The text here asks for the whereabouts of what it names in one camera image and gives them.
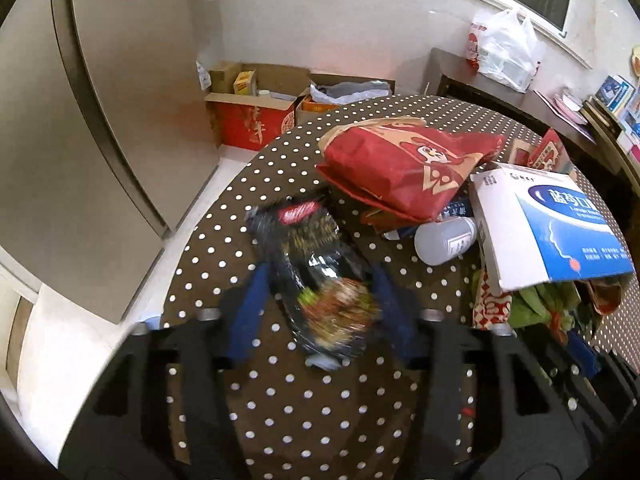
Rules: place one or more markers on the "grey refrigerator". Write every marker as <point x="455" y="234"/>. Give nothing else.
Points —
<point x="100" y="110"/>

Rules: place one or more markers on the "small yellow box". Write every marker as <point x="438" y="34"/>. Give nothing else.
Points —
<point x="244" y="84"/>

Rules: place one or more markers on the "red gift box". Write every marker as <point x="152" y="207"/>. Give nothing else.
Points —
<point x="245" y="122"/>

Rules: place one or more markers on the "grey plastic bag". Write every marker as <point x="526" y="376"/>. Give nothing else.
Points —
<point x="345" y="92"/>

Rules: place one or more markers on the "orange printed cardboard box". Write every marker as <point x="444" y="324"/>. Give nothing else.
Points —
<point x="310" y="106"/>

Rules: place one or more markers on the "white and blue carton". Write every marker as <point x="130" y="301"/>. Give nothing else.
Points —
<point x="540" y="240"/>

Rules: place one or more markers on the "brown cardboard box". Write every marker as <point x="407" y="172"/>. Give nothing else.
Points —
<point x="280" y="77"/>

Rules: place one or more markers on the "dark blue packet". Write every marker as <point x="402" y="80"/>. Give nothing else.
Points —
<point x="457" y="208"/>

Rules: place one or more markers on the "pink papers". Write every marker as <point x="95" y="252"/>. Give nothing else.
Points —
<point x="570" y="107"/>

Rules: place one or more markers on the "black snack packet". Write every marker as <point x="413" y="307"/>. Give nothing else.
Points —
<point x="310" y="270"/>

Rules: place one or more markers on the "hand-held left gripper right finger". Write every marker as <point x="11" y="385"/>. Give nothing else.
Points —
<point x="396" y="312"/>

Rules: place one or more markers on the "dark wooden cabinet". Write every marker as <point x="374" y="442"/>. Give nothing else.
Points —
<point x="500" y="97"/>

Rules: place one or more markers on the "white plastic shopping bag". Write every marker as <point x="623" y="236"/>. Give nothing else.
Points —
<point x="505" y="52"/>

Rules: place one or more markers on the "red white patterned packet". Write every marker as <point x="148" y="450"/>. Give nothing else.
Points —
<point x="492" y="305"/>

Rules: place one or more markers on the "red patterned carton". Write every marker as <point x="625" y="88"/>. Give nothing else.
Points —
<point x="550" y="152"/>

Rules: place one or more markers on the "stack of books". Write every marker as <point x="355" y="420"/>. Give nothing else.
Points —
<point x="617" y="100"/>

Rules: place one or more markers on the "green cloth bag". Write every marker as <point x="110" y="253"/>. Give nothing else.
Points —
<point x="540" y="307"/>

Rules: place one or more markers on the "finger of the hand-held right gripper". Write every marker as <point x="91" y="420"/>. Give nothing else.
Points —
<point x="584" y="357"/>

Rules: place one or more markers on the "red paper bag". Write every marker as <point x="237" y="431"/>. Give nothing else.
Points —
<point x="400" y="170"/>

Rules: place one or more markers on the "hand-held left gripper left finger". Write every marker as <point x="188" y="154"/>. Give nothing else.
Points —
<point x="249" y="312"/>

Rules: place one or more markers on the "white plastic bottle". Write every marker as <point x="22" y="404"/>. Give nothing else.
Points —
<point x="442" y="242"/>

